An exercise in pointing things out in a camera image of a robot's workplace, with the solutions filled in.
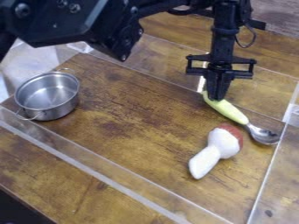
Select clear acrylic triangle stand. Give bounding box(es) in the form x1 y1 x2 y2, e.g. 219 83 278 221
67 41 94 53

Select green handled metal spoon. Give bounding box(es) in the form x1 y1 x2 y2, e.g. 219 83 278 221
202 91 281 145

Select black cable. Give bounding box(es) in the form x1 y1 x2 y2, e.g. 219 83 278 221
234 23 258 49

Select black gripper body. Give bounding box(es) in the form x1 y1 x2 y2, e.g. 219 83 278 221
186 54 258 79

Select red white toy mushroom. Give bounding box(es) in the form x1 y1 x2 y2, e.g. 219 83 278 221
188 123 243 179

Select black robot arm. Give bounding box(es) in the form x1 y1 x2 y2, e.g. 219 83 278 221
0 0 257 101

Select small steel pot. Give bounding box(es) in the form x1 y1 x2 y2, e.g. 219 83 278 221
14 71 80 121

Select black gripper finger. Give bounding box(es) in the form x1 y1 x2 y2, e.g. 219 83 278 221
219 72 235 100
207 71 220 101

